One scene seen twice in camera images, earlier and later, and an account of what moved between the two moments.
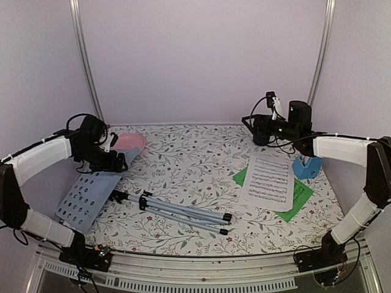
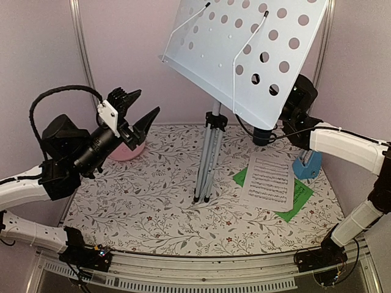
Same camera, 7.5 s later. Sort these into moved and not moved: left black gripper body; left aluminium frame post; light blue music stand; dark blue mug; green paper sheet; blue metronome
Moved: light blue music stand; left black gripper body
Not moved: dark blue mug; green paper sheet; blue metronome; left aluminium frame post
